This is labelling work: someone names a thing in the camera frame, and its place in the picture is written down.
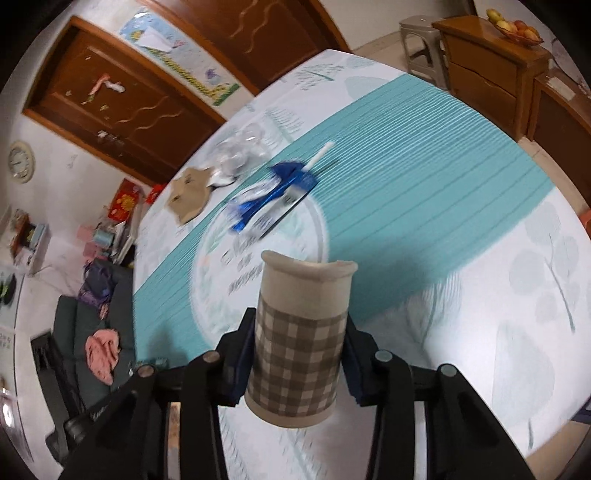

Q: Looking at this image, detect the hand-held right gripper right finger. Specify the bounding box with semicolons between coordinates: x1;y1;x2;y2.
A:
342;318;539;480

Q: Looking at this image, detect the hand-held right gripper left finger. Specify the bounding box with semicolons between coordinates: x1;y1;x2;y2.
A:
58;308;258;480

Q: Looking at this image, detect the grey checked paper cup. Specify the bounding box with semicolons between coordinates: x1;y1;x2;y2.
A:
244;249;360;430

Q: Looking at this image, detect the pink cloth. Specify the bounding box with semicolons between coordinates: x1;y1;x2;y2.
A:
84;328;122;387

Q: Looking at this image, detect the dark grey sofa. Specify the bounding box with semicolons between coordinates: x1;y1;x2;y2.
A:
52;263;137;416

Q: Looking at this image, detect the purple bag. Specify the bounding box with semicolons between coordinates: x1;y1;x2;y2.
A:
78;261;116;320

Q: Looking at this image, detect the tan cloth piece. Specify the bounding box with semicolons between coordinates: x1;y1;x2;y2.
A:
166;167;214;226

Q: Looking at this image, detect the blue foil packet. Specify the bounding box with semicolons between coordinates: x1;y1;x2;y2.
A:
226;161;319;237

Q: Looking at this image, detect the light blue box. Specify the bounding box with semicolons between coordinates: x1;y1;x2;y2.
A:
28;224;51;267

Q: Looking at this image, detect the pink box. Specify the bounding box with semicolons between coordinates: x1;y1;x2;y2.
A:
76;224;100;257

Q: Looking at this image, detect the large red box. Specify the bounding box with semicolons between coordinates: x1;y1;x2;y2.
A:
107;179;143;223

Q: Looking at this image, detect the clear plastic bag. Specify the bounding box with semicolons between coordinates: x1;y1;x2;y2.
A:
215;121;279;179

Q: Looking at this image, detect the teal printed tablecloth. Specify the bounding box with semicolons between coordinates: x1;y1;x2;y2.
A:
131;48;591;480

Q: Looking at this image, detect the white plastic tube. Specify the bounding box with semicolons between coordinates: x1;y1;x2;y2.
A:
305;141;334;171

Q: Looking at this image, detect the brown wooden door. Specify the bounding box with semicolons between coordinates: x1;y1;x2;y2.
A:
23;16;228;188
139;0;352;99

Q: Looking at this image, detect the wooden cabinet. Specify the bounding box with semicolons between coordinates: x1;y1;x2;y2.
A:
526;69;591;209
431;13;553;142

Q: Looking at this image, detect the grey plastic stool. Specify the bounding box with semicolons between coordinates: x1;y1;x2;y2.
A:
399;15;450;89

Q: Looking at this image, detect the bowl of fruit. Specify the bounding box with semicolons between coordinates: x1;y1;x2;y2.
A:
485;8;544;47

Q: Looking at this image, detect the white hair tie packet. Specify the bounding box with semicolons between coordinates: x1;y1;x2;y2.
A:
208;168;237;188

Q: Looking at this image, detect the round wall clock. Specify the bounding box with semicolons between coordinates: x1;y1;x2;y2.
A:
7;140;37;184

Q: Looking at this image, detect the wall poster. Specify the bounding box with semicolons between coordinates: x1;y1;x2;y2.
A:
119;11;242;108

